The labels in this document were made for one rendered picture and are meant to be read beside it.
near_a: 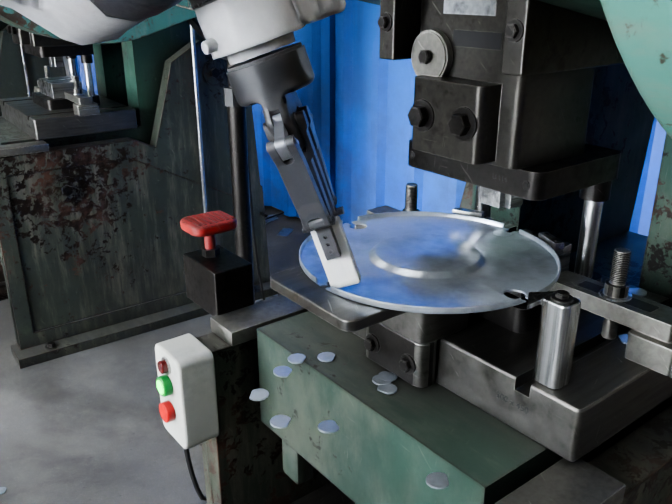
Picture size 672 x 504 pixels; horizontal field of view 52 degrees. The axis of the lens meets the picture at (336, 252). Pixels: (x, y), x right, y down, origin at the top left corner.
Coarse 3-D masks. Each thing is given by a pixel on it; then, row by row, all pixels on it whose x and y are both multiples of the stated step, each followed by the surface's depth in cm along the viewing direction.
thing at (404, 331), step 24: (288, 288) 70; (312, 288) 70; (312, 312) 68; (336, 312) 65; (360, 312) 65; (384, 312) 66; (408, 312) 75; (384, 336) 79; (408, 336) 76; (432, 336) 75; (384, 360) 80; (408, 360) 76; (432, 360) 76
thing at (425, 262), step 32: (384, 224) 88; (416, 224) 88; (448, 224) 88; (480, 224) 88; (384, 256) 76; (416, 256) 76; (448, 256) 76; (480, 256) 77; (512, 256) 78; (544, 256) 78; (352, 288) 70; (384, 288) 70; (416, 288) 70; (448, 288) 70; (480, 288) 70; (512, 288) 70; (544, 288) 69
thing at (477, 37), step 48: (432, 0) 75; (480, 0) 70; (432, 48) 75; (480, 48) 71; (432, 96) 74; (480, 96) 69; (528, 96) 69; (576, 96) 74; (432, 144) 75; (480, 144) 71; (528, 144) 71; (576, 144) 77
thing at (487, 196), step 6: (480, 186) 84; (480, 192) 84; (486, 192) 82; (492, 192) 82; (498, 192) 81; (480, 198) 84; (486, 198) 83; (492, 198) 82; (498, 198) 81; (504, 198) 82; (510, 198) 81; (516, 198) 81; (522, 198) 82; (492, 204) 82; (498, 204) 81; (504, 204) 82; (510, 204) 81; (516, 204) 82; (522, 204) 83
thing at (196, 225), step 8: (192, 216) 98; (200, 216) 98; (208, 216) 98; (216, 216) 98; (224, 216) 98; (232, 216) 98; (184, 224) 96; (192, 224) 95; (200, 224) 95; (208, 224) 95; (216, 224) 95; (224, 224) 96; (232, 224) 97; (192, 232) 94; (200, 232) 94; (208, 232) 95; (216, 232) 95; (208, 240) 98; (208, 248) 98
